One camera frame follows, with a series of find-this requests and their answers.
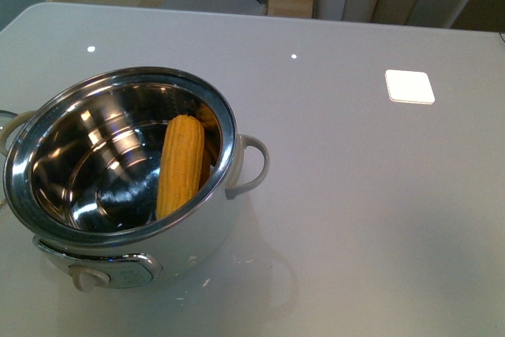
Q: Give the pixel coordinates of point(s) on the yellow corn cob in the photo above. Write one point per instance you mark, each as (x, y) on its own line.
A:
(181, 164)

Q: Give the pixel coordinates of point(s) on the glass pot lid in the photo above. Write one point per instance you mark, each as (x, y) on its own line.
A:
(6, 118)

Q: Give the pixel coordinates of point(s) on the white electric cooking pot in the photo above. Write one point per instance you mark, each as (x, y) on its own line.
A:
(82, 174)

